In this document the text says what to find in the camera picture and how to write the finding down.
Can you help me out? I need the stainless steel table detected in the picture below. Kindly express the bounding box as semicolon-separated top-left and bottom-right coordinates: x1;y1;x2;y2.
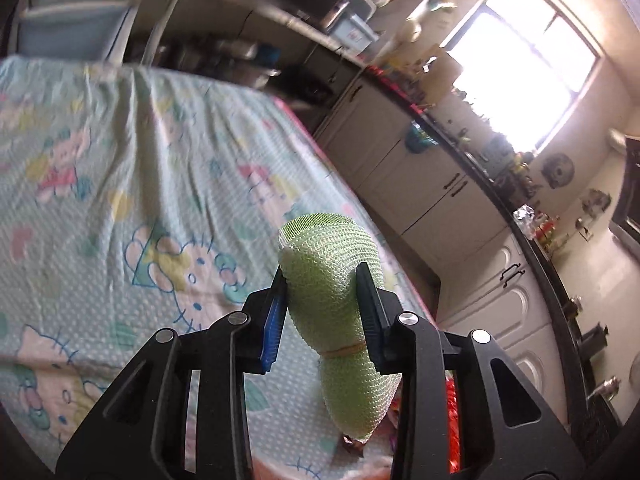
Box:
142;0;366;68

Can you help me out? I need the cartoon printed bed sheet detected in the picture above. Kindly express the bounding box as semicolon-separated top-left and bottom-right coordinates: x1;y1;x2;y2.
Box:
0;55;441;480

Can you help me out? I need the steel pot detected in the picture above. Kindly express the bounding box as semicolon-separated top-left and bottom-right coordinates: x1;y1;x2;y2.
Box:
212;40;261;68

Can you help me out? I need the crumpled foil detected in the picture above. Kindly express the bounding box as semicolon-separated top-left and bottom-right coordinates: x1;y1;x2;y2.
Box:
512;205;537;236

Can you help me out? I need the red orange wrapper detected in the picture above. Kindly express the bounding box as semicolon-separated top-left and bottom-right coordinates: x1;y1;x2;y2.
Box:
442;372;461;473

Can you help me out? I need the black range hood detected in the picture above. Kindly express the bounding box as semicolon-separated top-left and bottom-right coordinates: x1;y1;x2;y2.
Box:
607;130;640;263

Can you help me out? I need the pale blue chair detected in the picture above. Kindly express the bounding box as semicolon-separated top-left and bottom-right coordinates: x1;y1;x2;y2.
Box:
10;0;146;63

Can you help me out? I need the round wall ornament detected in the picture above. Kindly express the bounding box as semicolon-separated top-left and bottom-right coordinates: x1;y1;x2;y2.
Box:
541;154;576;190

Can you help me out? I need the blue-green hanging bag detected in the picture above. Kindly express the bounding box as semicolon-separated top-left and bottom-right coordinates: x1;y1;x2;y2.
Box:
404;121;437;155

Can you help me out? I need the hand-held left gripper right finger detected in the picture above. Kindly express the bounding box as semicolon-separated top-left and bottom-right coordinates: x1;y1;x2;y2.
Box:
354;262;586;480

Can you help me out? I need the black kitchen countertop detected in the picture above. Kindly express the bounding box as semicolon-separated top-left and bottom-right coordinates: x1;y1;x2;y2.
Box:
362;65;623;443

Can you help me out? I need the kitchen window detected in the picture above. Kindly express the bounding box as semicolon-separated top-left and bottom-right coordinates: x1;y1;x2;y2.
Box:
444;0;601;153

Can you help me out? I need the blue storage box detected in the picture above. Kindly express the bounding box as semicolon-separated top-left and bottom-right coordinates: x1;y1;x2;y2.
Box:
332;10;378;53

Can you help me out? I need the white kitchen cabinet unit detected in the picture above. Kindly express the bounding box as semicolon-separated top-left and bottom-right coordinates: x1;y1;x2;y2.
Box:
312;67;571;431

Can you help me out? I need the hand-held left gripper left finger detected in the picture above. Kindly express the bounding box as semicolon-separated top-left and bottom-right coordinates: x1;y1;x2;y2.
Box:
55;264;291;480

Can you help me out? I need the green foam net sleeve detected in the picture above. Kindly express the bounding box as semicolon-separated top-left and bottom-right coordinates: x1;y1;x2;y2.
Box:
277;214;403;443

